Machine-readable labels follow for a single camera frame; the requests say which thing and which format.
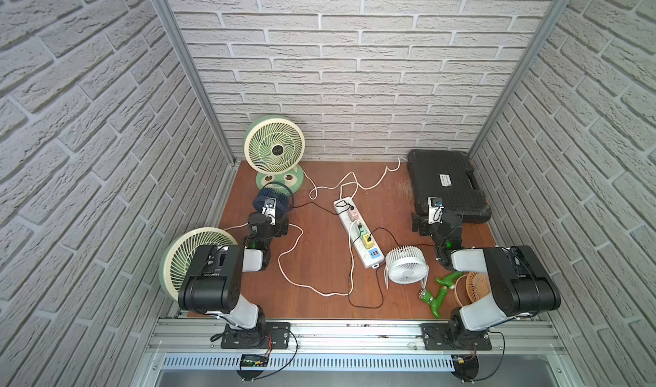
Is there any black round connector box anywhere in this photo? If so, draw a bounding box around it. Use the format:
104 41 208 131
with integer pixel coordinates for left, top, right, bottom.
452 356 479 383

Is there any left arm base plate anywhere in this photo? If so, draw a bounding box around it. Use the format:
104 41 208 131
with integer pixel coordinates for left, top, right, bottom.
220 321 291 350

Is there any white fan cable with plug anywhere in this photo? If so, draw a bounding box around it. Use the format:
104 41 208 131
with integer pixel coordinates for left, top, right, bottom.
276 220 360 298

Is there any white small desk fan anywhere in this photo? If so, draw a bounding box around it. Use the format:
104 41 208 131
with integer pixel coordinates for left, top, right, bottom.
384 245 430 288

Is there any pink usb charger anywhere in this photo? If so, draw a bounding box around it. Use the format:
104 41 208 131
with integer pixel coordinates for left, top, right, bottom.
348 209 359 221

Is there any black usb cable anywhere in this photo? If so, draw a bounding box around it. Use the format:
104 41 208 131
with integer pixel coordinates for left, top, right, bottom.
347 226 437 309

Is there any white power strip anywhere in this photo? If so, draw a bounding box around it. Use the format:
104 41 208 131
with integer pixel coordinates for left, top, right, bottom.
333 197 384 269

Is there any small black controller box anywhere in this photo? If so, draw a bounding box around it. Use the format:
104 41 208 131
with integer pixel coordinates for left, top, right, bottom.
239 354 269 368

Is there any green fan at left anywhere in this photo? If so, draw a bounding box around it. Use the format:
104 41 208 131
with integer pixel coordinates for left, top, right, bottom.
158 227 237 302

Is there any green fan by back wall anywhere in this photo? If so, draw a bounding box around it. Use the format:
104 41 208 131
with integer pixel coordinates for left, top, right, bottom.
244 115 306 197

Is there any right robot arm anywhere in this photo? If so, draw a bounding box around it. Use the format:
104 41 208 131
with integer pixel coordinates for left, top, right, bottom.
412 208 561 345

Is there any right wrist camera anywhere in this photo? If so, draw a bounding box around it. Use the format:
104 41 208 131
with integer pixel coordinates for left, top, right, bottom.
427 197 444 224

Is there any yellow usb charger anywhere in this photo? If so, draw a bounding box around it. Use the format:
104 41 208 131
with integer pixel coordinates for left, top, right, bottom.
362 234 374 249

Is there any white power strip cord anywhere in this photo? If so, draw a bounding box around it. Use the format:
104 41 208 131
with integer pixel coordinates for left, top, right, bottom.
301 155 403 204

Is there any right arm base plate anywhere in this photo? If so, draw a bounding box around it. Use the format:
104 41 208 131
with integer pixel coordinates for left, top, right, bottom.
420 322 492 352

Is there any dark blue small fan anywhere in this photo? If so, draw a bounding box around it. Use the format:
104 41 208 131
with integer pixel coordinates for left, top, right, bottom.
253 181 295 219

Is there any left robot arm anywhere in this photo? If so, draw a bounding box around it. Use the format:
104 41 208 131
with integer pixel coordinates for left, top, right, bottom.
178 213 289 337

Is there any black plastic tool case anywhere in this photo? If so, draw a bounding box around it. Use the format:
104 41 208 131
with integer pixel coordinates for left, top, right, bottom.
408 149 492 224

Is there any orange small fan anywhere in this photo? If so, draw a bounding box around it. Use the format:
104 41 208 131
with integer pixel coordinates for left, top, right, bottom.
454 272 491 307

